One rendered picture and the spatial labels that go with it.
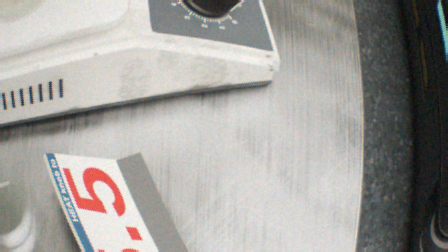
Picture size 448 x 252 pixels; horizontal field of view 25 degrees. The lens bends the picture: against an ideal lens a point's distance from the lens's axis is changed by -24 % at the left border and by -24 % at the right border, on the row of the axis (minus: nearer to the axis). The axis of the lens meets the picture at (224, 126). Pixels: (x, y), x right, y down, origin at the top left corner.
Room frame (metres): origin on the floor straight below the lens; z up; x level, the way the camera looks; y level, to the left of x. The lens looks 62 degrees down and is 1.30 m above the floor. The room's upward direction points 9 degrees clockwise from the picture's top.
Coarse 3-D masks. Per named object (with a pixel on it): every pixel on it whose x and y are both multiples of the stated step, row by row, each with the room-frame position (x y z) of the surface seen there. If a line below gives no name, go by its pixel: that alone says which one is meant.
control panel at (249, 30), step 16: (160, 0) 0.32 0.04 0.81; (176, 0) 0.32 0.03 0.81; (256, 0) 0.35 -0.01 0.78; (160, 16) 0.31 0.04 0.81; (176, 16) 0.31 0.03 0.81; (192, 16) 0.32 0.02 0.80; (224, 16) 0.33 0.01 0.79; (240, 16) 0.33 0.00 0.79; (256, 16) 0.34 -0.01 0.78; (160, 32) 0.30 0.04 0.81; (176, 32) 0.30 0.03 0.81; (192, 32) 0.31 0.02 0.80; (208, 32) 0.31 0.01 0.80; (224, 32) 0.32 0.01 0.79; (240, 32) 0.32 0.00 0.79; (256, 32) 0.33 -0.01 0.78; (256, 48) 0.31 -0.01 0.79; (272, 48) 0.32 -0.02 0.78
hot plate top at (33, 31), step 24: (48, 0) 0.30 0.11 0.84; (72, 0) 0.30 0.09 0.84; (96, 0) 0.30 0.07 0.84; (120, 0) 0.30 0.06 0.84; (0, 24) 0.29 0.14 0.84; (24, 24) 0.29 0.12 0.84; (48, 24) 0.29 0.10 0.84; (72, 24) 0.29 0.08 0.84; (96, 24) 0.29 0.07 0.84; (0, 48) 0.27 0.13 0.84; (24, 48) 0.27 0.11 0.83
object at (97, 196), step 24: (72, 168) 0.24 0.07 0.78; (96, 168) 0.25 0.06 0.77; (72, 192) 0.22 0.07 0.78; (96, 192) 0.23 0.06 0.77; (120, 192) 0.24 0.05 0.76; (96, 216) 0.21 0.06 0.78; (120, 216) 0.22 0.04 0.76; (96, 240) 0.20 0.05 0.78; (120, 240) 0.21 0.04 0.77; (144, 240) 0.21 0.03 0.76
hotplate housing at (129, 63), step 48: (144, 0) 0.32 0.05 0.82; (48, 48) 0.28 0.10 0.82; (96, 48) 0.29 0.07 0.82; (144, 48) 0.29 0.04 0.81; (192, 48) 0.30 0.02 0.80; (240, 48) 0.31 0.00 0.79; (0, 96) 0.26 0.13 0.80; (48, 96) 0.27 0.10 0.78; (96, 96) 0.28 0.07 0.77; (144, 96) 0.29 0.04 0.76
